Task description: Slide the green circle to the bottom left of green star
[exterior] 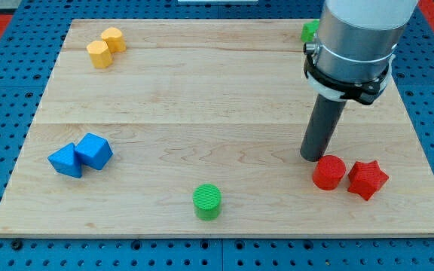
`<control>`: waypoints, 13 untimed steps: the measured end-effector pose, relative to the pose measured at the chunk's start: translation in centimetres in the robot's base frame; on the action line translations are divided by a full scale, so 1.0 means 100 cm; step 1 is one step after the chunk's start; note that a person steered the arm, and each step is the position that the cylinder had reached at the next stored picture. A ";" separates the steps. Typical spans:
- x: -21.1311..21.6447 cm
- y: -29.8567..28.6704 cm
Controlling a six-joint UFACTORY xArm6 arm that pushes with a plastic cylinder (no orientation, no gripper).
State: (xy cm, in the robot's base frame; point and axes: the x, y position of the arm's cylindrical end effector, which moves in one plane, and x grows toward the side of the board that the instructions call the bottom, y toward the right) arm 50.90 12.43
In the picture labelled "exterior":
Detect blue cube block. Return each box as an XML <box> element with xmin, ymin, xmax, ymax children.
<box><xmin>75</xmin><ymin>133</ymin><xmax>113</xmax><ymax>170</ymax></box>

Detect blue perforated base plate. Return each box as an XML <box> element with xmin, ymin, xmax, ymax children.
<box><xmin>0</xmin><ymin>0</ymin><xmax>434</xmax><ymax>270</ymax></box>

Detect red cylinder block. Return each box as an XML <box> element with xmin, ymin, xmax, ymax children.
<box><xmin>312</xmin><ymin>155</ymin><xmax>346</xmax><ymax>190</ymax></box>

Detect wooden board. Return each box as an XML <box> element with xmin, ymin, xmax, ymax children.
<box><xmin>0</xmin><ymin>19</ymin><xmax>434</xmax><ymax>239</ymax></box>

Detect green star block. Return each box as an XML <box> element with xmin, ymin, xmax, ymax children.
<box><xmin>301</xmin><ymin>20</ymin><xmax>319</xmax><ymax>42</ymax></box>

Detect green cylinder block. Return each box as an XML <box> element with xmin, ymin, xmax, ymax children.
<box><xmin>192</xmin><ymin>184</ymin><xmax>222</xmax><ymax>221</ymax></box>

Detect yellow heart block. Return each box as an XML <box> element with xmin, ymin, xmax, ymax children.
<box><xmin>100</xmin><ymin>27</ymin><xmax>127</xmax><ymax>53</ymax></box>

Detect blue triangle block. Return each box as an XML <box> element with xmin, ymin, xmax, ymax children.
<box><xmin>47</xmin><ymin>142</ymin><xmax>82</xmax><ymax>178</ymax></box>

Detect yellow hexagon block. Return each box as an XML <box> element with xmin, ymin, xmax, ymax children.
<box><xmin>86</xmin><ymin>41</ymin><xmax>113</xmax><ymax>69</ymax></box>

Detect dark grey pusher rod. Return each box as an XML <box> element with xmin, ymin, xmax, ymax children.
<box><xmin>300</xmin><ymin>95</ymin><xmax>346</xmax><ymax>162</ymax></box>

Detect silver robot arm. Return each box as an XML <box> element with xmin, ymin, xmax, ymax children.
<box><xmin>304</xmin><ymin>0</ymin><xmax>418</xmax><ymax>105</ymax></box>

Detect red star block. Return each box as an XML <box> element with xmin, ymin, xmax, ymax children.
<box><xmin>347</xmin><ymin>160</ymin><xmax>389</xmax><ymax>201</ymax></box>

